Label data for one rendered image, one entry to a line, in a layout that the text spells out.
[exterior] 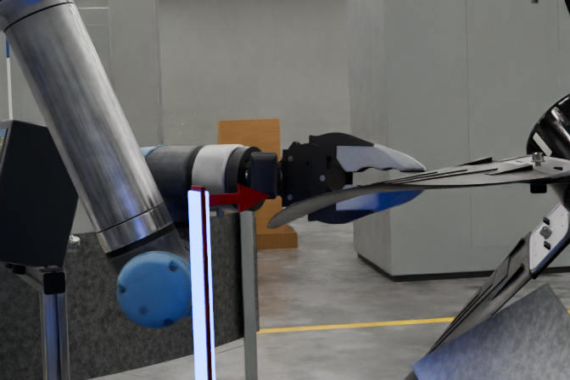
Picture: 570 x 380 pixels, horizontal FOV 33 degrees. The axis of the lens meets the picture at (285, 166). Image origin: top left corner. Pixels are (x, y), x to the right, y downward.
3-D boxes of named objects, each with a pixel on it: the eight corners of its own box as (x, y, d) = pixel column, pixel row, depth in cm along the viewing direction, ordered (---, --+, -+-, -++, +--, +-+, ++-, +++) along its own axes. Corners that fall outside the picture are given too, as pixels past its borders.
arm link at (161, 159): (151, 214, 115) (148, 143, 115) (229, 215, 110) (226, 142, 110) (110, 221, 108) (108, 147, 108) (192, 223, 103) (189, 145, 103)
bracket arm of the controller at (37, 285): (66, 293, 124) (65, 271, 124) (43, 296, 123) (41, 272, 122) (31, 269, 145) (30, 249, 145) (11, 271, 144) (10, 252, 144)
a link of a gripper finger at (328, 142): (378, 130, 96) (300, 136, 100) (372, 129, 95) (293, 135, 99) (380, 176, 96) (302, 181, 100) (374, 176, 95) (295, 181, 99)
